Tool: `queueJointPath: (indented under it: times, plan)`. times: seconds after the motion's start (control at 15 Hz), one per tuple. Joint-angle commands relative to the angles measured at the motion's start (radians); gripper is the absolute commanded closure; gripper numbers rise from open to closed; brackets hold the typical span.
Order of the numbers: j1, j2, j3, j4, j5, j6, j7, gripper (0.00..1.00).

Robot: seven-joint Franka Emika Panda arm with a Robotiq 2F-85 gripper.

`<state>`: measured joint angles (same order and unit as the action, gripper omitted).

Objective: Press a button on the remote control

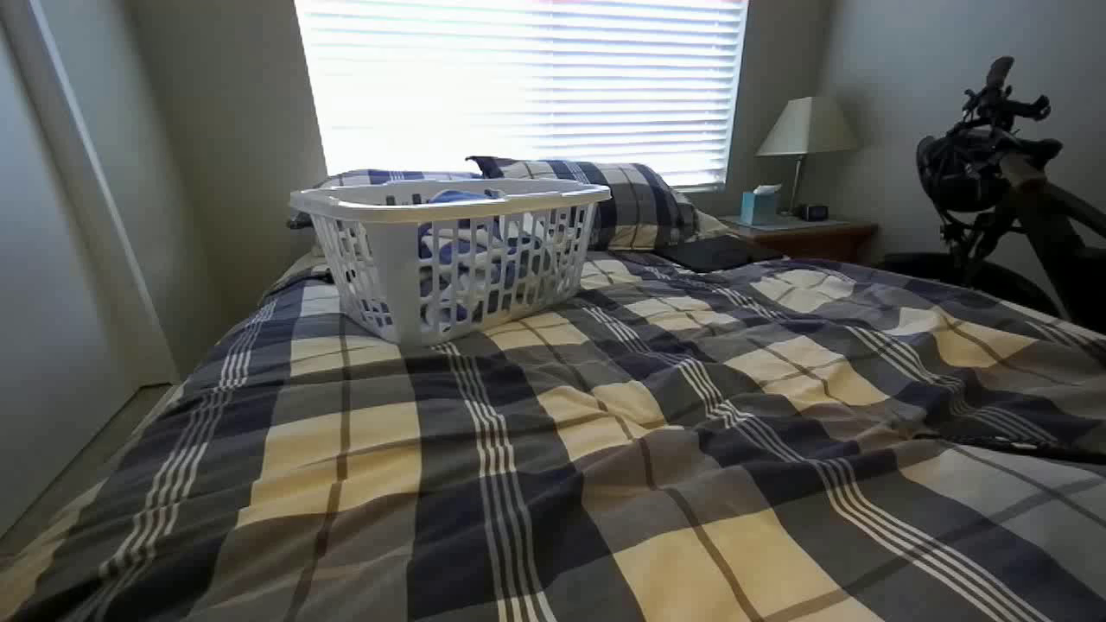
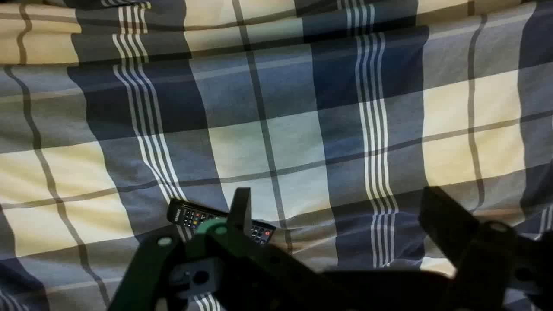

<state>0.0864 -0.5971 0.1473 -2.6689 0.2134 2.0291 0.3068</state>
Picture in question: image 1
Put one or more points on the teal tissue box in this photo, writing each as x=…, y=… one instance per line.
x=758, y=205

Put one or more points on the dark cloth on bed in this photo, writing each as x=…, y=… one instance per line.
x=718, y=255

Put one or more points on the plaid pillow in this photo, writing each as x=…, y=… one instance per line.
x=640, y=214

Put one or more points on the white table lamp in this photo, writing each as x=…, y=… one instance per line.
x=803, y=128

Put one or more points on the blue white clothes in basket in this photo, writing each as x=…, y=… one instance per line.
x=463, y=225

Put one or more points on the wooden nightstand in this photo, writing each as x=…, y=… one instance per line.
x=828, y=239

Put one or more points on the white plastic laundry basket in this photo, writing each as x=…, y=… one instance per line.
x=371, y=261

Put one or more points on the white window blinds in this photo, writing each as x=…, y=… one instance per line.
x=427, y=86

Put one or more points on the plaid blue yellow bedspread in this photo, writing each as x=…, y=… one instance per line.
x=792, y=441

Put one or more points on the black bicycle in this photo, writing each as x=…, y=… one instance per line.
x=987, y=180

